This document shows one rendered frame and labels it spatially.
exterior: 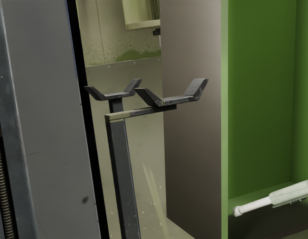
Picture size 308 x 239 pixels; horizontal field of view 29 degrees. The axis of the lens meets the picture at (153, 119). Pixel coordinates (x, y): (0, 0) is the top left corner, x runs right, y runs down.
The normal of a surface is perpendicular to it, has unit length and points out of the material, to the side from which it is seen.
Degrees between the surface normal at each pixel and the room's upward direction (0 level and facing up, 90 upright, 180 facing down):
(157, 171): 57
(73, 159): 90
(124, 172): 90
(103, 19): 90
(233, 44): 102
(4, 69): 90
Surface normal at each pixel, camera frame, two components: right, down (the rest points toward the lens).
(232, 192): 0.49, 0.25
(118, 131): 0.38, 0.06
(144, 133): 0.25, -0.48
